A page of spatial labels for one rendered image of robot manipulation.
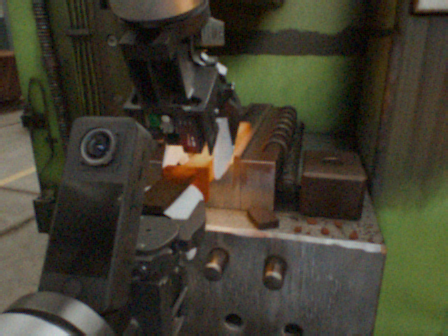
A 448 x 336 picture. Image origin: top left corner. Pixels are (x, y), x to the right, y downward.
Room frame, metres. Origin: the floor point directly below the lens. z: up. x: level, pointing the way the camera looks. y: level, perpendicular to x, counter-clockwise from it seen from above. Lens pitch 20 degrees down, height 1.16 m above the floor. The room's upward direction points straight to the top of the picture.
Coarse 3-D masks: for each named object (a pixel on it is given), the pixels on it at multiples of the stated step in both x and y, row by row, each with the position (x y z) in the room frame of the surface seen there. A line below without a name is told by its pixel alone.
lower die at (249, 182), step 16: (272, 112) 0.83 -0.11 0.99; (256, 128) 0.65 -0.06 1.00; (240, 144) 0.55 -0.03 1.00; (256, 144) 0.58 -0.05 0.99; (272, 144) 0.58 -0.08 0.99; (160, 160) 0.53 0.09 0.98; (240, 160) 0.50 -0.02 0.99; (256, 160) 0.50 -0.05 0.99; (272, 160) 0.50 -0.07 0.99; (160, 176) 0.52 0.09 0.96; (224, 176) 0.50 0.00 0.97; (240, 176) 0.50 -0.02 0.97; (256, 176) 0.49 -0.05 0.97; (272, 176) 0.49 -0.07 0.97; (224, 192) 0.50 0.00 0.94; (240, 192) 0.50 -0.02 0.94; (256, 192) 0.49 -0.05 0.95; (272, 192) 0.49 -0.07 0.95; (240, 208) 0.50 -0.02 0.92; (272, 208) 0.49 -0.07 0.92
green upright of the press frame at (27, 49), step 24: (24, 0) 0.73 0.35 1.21; (48, 0) 0.72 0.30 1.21; (96, 0) 0.70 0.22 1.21; (24, 24) 0.73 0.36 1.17; (72, 24) 0.71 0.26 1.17; (96, 24) 0.70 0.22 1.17; (24, 48) 0.73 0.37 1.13; (96, 48) 0.70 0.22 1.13; (24, 72) 0.73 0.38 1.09; (72, 72) 0.71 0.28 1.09; (96, 72) 0.70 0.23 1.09; (120, 72) 0.69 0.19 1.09; (24, 96) 0.74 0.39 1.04; (48, 96) 0.72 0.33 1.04; (72, 96) 0.71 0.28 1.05; (120, 96) 0.70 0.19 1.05; (48, 120) 0.73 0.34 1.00; (72, 120) 0.71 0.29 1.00; (48, 144) 0.73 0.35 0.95; (48, 168) 0.73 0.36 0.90
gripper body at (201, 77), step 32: (128, 32) 0.29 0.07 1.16; (160, 32) 0.33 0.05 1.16; (192, 32) 0.30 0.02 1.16; (128, 64) 0.29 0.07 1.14; (160, 64) 0.30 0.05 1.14; (192, 64) 0.34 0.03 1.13; (160, 96) 0.30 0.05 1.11; (192, 96) 0.32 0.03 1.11; (160, 128) 0.33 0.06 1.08; (192, 128) 0.31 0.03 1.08
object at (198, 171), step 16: (240, 128) 0.61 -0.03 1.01; (192, 160) 0.41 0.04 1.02; (208, 160) 0.41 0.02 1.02; (176, 176) 0.33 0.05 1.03; (192, 176) 0.33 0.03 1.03; (208, 176) 0.35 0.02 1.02; (160, 192) 0.29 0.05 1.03; (176, 192) 0.29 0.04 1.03; (208, 192) 0.35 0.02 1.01; (144, 208) 0.26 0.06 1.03; (160, 208) 0.26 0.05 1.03
